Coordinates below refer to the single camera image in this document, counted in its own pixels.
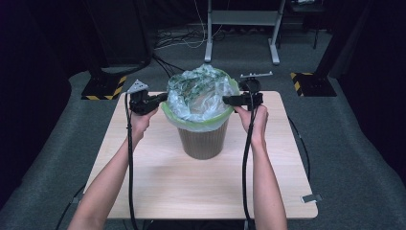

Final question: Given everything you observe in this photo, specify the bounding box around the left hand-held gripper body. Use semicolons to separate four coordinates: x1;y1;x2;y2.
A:
126;79;157;116

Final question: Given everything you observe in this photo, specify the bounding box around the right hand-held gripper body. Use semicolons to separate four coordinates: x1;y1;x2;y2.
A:
238;71;274;111

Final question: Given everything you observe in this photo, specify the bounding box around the translucent green-printed plastic bag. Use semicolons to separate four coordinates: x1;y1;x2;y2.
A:
160;63;241;133

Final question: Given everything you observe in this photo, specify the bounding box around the brown ribbed trash bin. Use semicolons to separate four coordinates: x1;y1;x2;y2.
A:
176;117;231;161

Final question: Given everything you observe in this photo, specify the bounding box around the person's left hand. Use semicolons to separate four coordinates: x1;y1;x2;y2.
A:
129;107;159;142

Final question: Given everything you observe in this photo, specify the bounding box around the person's right hand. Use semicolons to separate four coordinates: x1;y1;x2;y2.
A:
234;104;269;145

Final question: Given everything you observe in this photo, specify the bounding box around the black yellow striped stand base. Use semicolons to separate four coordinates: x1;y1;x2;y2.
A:
80;74;128;101
289;71;338;98

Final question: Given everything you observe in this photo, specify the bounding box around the grey tape tab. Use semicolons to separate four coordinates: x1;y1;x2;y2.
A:
301;193;323;204

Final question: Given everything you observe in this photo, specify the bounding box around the bundle of floor cables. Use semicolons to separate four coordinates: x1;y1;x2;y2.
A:
152;0;226;52

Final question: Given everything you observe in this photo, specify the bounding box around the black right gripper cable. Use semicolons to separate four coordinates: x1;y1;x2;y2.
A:
240;83;259;230

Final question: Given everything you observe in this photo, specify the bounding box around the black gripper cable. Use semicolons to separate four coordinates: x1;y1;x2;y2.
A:
124;91;140;230
240;83;259;230

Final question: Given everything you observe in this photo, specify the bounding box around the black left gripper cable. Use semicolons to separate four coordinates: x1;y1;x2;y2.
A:
124;91;140;230

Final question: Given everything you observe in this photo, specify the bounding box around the thin black cable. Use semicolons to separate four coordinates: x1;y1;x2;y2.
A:
287;116;311;184
55;184;86;230

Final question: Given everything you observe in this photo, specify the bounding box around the black stand post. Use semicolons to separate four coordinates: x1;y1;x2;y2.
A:
314;0;375;78
81;0;108;81

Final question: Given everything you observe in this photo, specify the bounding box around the grey metal desk frame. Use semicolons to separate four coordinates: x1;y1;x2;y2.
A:
204;0;287;66

